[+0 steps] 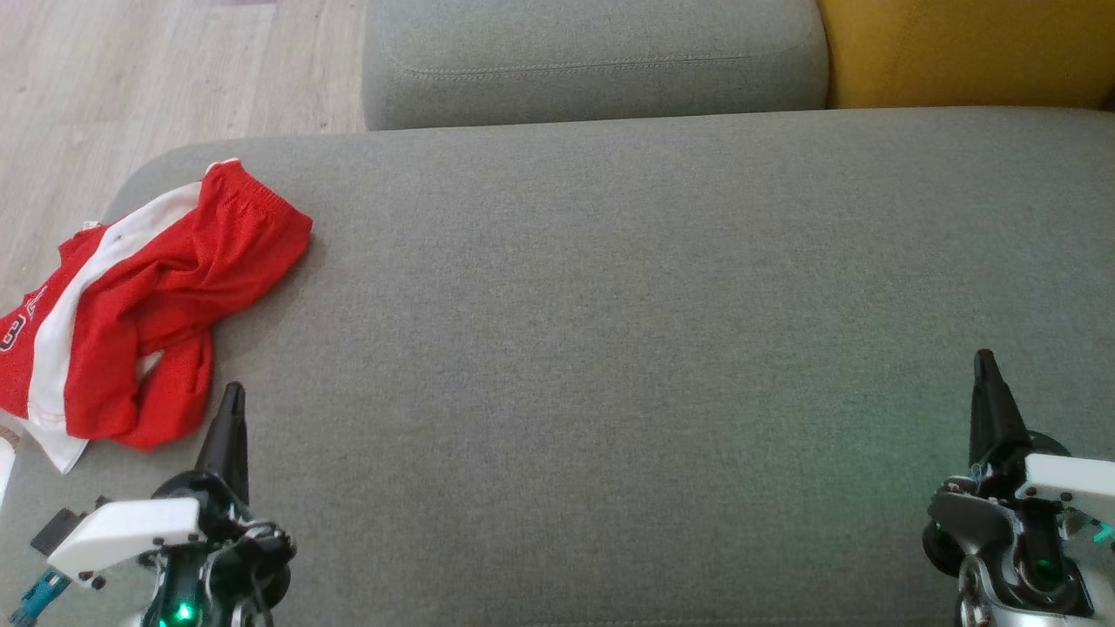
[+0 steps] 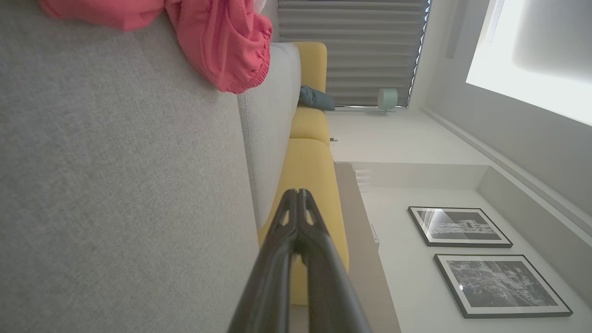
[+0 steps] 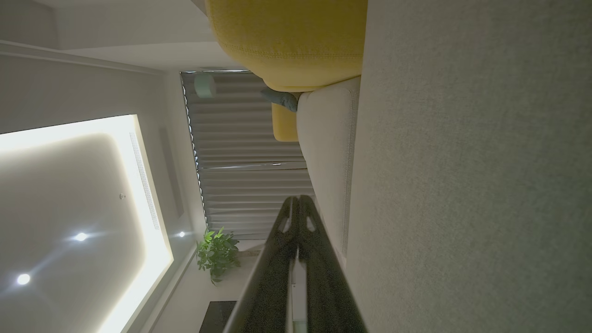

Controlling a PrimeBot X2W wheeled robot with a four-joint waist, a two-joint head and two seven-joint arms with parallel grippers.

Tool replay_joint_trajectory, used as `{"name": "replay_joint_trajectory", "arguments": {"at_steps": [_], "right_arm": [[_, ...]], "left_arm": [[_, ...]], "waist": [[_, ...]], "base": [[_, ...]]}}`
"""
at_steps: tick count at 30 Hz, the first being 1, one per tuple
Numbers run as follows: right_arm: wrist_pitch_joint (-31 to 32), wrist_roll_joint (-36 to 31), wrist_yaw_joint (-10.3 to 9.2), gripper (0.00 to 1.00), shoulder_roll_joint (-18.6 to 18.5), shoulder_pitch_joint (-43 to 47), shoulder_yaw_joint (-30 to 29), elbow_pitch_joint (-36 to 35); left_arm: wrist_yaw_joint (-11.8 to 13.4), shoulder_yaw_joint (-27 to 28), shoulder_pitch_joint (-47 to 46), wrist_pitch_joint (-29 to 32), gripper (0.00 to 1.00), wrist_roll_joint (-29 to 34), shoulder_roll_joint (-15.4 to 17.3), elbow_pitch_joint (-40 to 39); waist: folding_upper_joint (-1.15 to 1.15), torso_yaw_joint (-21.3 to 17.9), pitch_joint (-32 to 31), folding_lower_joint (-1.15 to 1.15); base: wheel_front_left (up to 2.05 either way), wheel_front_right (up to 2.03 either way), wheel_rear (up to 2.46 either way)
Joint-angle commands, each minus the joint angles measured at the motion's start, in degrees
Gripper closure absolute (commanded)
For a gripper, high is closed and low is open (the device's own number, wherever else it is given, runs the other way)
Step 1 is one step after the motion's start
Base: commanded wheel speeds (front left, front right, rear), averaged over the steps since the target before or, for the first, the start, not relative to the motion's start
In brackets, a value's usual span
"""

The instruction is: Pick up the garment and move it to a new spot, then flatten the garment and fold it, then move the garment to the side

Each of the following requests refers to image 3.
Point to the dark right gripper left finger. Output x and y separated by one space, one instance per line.
268 286

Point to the teal throw pillow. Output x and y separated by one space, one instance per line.
282 99

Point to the grey pleated curtain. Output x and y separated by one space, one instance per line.
240 138

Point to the grey sofa seat cushion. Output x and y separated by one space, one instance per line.
462 185

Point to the small yellow pillow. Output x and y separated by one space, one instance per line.
284 122

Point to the yellow sofa cushion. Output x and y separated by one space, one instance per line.
291 37

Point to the grey sofa backrest cushion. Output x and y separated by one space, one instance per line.
326 152

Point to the green potted plant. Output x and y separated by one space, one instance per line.
217 254

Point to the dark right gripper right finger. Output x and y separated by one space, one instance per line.
330 296

